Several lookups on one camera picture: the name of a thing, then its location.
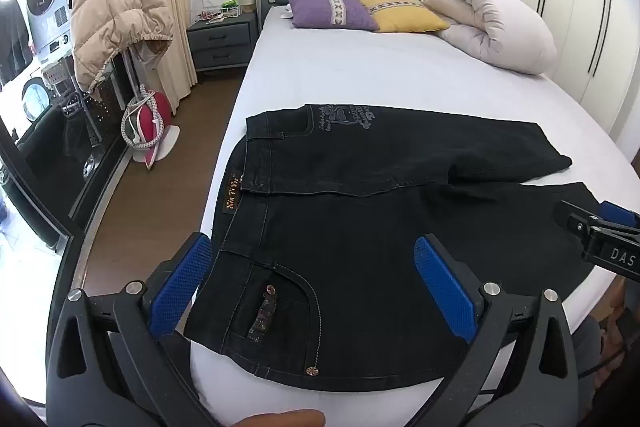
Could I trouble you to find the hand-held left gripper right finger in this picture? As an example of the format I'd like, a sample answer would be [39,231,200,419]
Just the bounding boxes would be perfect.
[412,234,583,427]

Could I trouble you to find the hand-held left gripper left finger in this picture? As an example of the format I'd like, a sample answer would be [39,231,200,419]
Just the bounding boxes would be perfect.
[46,232,236,427]

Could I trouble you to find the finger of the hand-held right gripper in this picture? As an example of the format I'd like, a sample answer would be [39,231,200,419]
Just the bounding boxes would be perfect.
[552,199,603,240]
[598,201,640,232]

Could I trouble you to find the black denim pants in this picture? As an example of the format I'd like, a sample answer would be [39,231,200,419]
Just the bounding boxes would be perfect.
[182,103,603,394]

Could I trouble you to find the person's left hand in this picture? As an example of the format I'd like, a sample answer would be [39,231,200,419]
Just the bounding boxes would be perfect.
[234,409,327,427]

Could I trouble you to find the folded cream duvet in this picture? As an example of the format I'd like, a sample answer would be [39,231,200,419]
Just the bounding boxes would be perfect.
[421,0,558,76]

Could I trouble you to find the bed with white sheet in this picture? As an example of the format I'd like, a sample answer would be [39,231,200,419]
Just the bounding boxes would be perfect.
[187,2,640,427]

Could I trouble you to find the dark grey nightstand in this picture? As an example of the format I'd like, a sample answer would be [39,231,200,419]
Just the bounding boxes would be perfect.
[186,13,258,72]

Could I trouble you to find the yellow pillow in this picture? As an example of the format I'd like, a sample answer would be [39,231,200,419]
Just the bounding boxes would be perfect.
[359,0,451,34]

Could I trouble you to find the beige puffer jacket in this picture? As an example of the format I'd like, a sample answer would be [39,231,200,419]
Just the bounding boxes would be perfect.
[68,0,176,94]

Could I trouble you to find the purple pillow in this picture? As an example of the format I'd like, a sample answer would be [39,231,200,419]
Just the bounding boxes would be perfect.
[286,0,381,31]

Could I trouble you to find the red appliance with white cord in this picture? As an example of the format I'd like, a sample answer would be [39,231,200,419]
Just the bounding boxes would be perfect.
[122,84,183,170]

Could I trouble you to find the white wire basket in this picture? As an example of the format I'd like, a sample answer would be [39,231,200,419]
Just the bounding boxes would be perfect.
[192,0,243,20]

